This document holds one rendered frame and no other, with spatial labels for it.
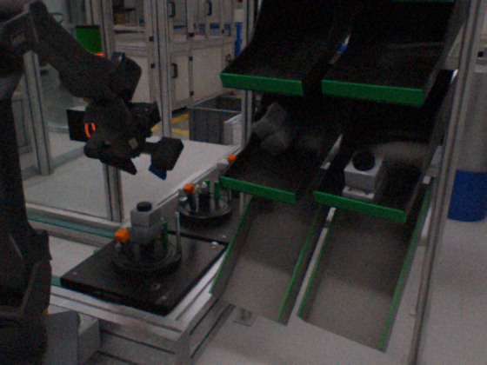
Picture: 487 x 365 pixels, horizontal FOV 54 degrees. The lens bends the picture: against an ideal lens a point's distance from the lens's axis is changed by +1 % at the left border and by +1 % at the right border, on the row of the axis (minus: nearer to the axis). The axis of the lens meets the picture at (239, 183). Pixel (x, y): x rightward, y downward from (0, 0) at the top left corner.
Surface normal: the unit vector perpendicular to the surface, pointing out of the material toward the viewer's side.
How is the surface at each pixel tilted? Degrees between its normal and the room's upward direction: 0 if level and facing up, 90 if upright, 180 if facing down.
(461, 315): 0
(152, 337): 90
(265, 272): 45
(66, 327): 0
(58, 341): 0
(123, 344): 90
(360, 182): 115
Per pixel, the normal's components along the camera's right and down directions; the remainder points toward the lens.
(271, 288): -0.38, -0.45
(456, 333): 0.01, -0.93
